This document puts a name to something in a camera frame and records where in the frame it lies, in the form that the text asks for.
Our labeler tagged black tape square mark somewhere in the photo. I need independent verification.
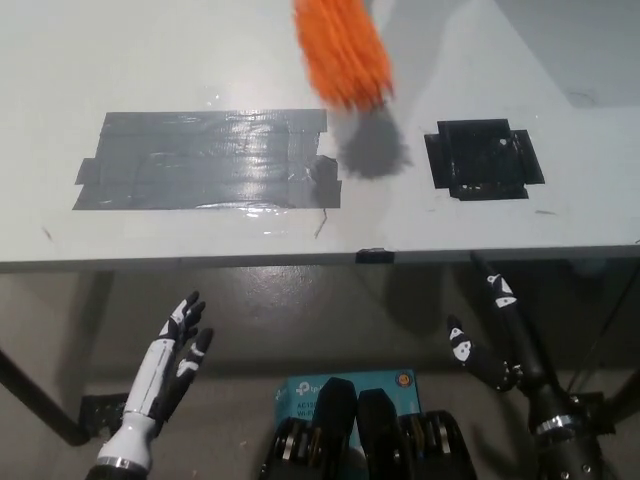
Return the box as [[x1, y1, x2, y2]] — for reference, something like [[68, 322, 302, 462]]
[[423, 118, 546, 203]]

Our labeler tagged grey duct tape patch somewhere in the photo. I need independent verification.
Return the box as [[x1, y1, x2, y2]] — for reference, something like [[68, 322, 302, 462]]
[[72, 109, 343, 212]]

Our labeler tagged black metal table leg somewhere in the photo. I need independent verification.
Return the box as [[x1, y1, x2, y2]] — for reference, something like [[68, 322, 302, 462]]
[[0, 346, 90, 447]]

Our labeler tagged orange microfibre duster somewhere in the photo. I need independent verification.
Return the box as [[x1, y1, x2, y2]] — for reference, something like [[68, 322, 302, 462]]
[[292, 0, 397, 110]]

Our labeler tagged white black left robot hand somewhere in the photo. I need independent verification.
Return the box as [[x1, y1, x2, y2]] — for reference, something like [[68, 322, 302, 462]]
[[96, 290, 215, 474]]

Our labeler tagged thin black cable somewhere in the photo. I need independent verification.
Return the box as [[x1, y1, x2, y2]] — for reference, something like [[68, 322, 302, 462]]
[[568, 272, 640, 396]]

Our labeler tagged teal router cardboard box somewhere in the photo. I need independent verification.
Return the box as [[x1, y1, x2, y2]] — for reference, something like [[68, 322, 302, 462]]
[[273, 369, 427, 454]]

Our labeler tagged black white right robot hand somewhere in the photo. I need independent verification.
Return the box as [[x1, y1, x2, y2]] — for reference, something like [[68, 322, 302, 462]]
[[445, 272, 597, 437]]

